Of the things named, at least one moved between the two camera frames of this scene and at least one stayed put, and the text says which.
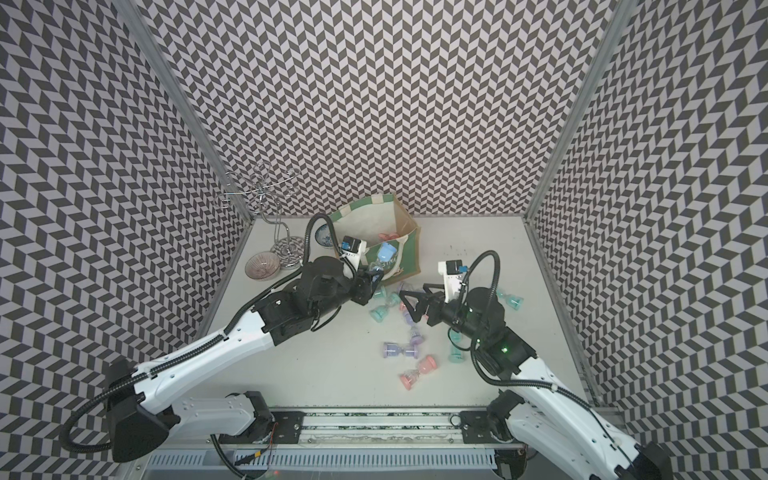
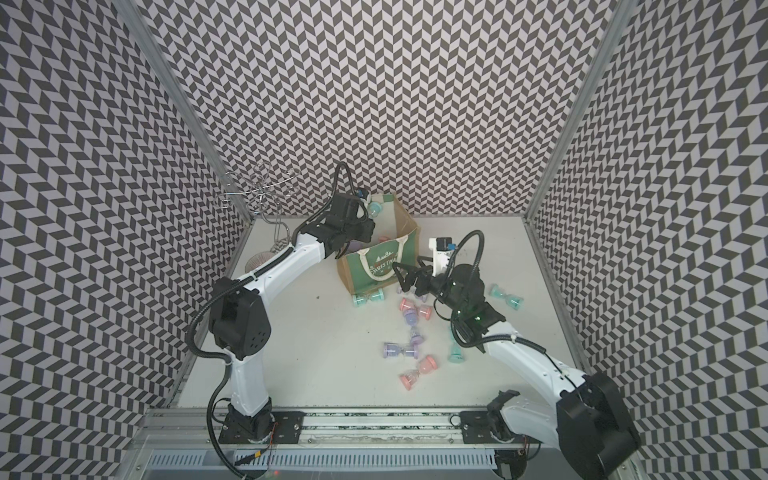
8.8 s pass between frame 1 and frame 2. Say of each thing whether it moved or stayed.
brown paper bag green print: stayed
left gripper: moved
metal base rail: stayed
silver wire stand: stayed
